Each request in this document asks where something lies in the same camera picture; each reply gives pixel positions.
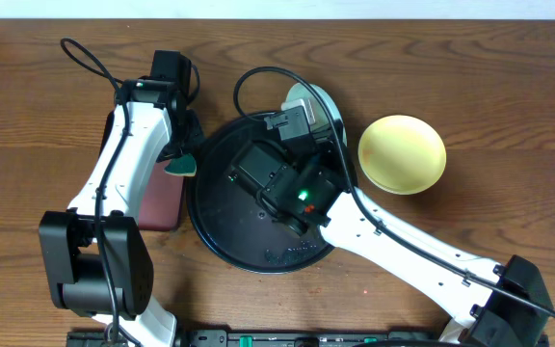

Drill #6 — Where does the green sponge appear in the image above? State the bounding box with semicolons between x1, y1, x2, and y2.
164;153;198;176

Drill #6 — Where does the light green plate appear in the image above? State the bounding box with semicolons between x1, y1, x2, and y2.
284;82;348;146

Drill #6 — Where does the yellow plate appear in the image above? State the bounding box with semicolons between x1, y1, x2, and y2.
357;115;447;195

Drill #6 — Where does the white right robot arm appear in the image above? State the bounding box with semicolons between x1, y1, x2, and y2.
251;159;553;346

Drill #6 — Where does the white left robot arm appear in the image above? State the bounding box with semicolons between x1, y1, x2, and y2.
39;76;200;346

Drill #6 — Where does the round black tray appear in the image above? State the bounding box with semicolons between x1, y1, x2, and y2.
187;117;354;274

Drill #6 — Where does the black rectangular tray, red water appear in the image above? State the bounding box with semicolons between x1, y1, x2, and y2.
100;108;183;231

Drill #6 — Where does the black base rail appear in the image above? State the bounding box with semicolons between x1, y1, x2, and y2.
66;329;447;347

